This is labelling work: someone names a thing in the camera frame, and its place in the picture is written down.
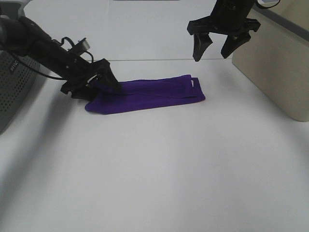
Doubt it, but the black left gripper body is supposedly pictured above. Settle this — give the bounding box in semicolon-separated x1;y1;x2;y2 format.
31;38;110;94

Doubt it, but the purple towel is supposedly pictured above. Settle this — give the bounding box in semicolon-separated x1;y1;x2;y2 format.
85;74;206;115

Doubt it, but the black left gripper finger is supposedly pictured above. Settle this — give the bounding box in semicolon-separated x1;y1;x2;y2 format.
71;82;98;101
98;65;121;91

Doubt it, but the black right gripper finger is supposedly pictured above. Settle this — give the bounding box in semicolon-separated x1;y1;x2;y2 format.
221;33;251;58
193;32;212;62

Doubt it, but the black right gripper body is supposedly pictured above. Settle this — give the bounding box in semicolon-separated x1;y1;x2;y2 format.
187;0;261;39

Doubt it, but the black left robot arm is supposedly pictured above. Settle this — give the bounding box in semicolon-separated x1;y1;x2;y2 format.
0;16;122;101

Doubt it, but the grey perforated laundry basket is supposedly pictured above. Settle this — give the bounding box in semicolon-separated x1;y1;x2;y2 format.
0;0;49;135

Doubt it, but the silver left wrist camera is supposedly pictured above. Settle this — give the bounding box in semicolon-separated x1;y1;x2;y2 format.
69;38;90;56

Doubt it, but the beige storage bin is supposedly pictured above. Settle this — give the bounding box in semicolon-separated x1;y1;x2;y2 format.
232;0;309;122

